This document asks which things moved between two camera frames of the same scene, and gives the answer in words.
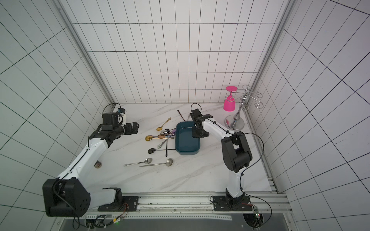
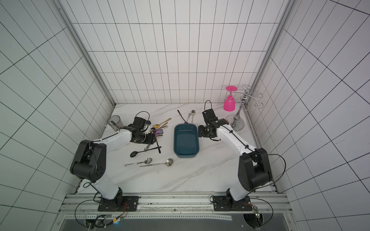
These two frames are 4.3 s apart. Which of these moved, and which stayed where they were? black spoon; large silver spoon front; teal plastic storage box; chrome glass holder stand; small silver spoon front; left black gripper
Moved: left black gripper; black spoon
Stayed: teal plastic storage box; large silver spoon front; small silver spoon front; chrome glass holder stand
